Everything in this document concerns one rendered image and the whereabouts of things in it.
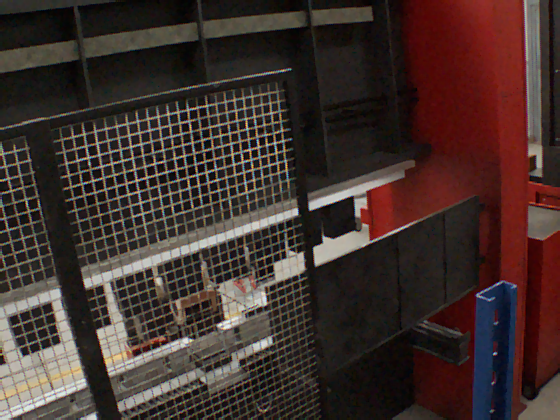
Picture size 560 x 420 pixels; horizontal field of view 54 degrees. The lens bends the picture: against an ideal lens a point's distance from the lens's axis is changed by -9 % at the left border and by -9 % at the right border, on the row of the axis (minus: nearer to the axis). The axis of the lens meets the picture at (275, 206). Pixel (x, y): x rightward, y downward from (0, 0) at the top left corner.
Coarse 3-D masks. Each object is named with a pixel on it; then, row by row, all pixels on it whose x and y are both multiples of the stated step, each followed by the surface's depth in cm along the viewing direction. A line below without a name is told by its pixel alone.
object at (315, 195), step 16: (368, 176) 242; (384, 176) 248; (320, 192) 227; (336, 192) 232; (272, 208) 215; (288, 208) 219; (224, 224) 204; (240, 224) 208; (176, 240) 194; (192, 240) 197; (128, 256) 184; (144, 256) 187; (96, 272) 178; (32, 288) 166; (0, 304) 161
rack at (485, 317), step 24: (504, 288) 76; (480, 312) 73; (504, 312) 77; (480, 336) 74; (504, 336) 78; (480, 360) 75; (504, 360) 79; (480, 384) 76; (504, 384) 80; (480, 408) 77; (504, 408) 80
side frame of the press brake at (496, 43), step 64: (448, 0) 235; (512, 0) 228; (448, 64) 246; (512, 64) 234; (448, 128) 256; (512, 128) 241; (384, 192) 301; (448, 192) 266; (512, 192) 249; (512, 256) 258; (448, 320) 286; (448, 384) 297
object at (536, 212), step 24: (528, 216) 313; (552, 216) 307; (528, 240) 281; (552, 240) 280; (528, 264) 284; (552, 264) 285; (528, 288) 288; (552, 288) 289; (528, 312) 291; (552, 312) 294; (528, 336) 295; (552, 336) 300; (528, 360) 298; (552, 360) 306; (528, 384) 302
